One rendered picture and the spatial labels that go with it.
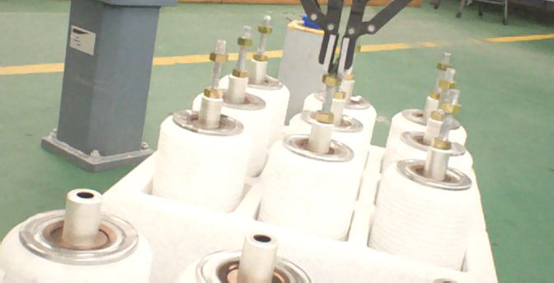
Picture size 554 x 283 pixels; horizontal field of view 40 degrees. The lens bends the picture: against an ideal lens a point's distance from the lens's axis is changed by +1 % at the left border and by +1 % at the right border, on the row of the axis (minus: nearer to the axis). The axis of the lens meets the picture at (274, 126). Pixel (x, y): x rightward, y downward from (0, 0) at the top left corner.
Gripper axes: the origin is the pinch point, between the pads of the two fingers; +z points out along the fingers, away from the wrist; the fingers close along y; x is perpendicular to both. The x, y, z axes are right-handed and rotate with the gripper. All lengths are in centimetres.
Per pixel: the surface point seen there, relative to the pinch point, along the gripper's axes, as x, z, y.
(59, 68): -100, 35, 75
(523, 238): -58, 35, -34
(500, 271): -40, 35, -28
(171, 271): 7.7, 23.5, 11.3
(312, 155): 3.6, 9.7, 0.1
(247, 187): -4.8, 17.8, 7.2
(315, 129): 0.9, 7.8, 0.6
